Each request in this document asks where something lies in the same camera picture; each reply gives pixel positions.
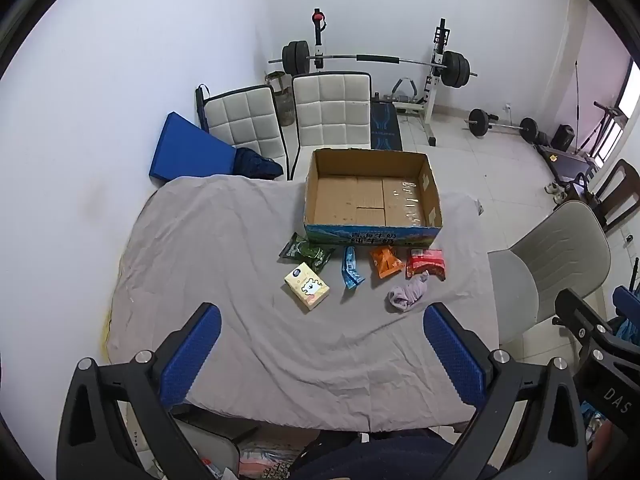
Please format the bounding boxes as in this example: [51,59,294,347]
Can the white barbell rack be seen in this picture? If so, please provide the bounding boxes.
[310,8,451,148]

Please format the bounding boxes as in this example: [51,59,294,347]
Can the window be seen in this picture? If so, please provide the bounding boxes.
[597,62,640,166]

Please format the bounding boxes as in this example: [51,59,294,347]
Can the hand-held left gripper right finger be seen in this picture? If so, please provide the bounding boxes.
[423,302,588,480]

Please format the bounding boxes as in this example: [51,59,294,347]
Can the grey plastic chair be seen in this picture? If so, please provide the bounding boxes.
[487,201,612,346]

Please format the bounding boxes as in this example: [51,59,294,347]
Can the dark wooden chair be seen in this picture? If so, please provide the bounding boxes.
[565,159,640,233]

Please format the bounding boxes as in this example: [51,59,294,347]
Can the orange snack packet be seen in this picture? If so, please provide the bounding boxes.
[369,246,404,279]

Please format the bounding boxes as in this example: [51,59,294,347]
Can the blue foam mat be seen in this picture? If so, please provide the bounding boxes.
[148,112,238,181]

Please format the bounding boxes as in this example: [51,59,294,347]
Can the thin black rod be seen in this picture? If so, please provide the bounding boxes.
[572,60,582,146]

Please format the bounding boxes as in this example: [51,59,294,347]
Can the grey metal exercise handle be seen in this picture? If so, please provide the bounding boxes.
[390,77,418,105]

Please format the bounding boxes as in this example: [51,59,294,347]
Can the green snack packet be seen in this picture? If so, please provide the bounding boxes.
[278,232,336,275]

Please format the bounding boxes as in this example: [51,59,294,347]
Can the black speaker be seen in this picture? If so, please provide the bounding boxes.
[552,125,576,152]

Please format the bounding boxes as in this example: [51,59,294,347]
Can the short barbell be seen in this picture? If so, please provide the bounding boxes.
[465,108,541,142]

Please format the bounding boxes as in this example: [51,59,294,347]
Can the red snack packet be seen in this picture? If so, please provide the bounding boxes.
[405,248,447,281]

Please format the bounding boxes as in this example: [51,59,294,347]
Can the black and blue pole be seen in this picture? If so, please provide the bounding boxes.
[195,84,211,132]

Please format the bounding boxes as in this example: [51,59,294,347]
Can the pink patterned cloth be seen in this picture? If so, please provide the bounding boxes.
[237,449,301,480]

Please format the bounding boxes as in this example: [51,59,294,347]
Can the cardboard box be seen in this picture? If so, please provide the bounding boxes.
[303,148,444,247]

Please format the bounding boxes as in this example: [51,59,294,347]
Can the black and blue weight bench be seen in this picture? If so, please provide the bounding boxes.
[370,100,403,152]

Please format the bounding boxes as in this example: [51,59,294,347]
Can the person's dark trousers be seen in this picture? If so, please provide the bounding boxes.
[290,430,501,480]

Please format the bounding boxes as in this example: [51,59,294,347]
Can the grey bed sheet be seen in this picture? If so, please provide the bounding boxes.
[102,175,501,433]

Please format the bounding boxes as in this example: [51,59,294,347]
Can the white padded chair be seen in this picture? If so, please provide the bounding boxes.
[287,71,373,181]
[202,85,290,181]

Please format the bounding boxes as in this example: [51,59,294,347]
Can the long barbell with black plates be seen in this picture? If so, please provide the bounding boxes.
[268,40,478,88]

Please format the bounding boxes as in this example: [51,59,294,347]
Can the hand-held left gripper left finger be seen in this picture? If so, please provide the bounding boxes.
[56,302,223,480]

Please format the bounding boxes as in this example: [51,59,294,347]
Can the blue snack packet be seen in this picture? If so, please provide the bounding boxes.
[340,245,366,291]

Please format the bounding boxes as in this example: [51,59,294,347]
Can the dark blue jacket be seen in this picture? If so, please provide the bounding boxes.
[234,147,285,181]

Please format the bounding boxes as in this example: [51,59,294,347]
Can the yellow tissue pack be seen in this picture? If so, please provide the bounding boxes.
[283,262,331,315]

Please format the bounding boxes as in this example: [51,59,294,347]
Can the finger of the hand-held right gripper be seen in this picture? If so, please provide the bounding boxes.
[613,285,640,349]
[553,287,620,357]

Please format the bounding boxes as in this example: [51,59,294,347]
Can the black tripod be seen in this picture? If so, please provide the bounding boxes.
[575,101,628,158]

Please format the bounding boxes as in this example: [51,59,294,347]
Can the purple sock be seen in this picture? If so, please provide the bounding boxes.
[386,272,431,313]

